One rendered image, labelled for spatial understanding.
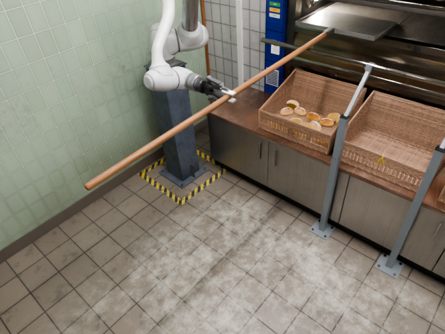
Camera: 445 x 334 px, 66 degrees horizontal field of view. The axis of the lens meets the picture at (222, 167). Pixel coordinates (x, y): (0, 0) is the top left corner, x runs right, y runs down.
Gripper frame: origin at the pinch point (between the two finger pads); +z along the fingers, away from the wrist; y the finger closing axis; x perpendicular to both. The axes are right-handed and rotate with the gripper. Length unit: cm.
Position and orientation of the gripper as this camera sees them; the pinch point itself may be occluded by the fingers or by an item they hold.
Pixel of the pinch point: (228, 95)
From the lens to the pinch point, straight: 169.1
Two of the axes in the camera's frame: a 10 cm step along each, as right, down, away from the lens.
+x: -6.6, 5.1, -5.4
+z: 7.5, 4.0, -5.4
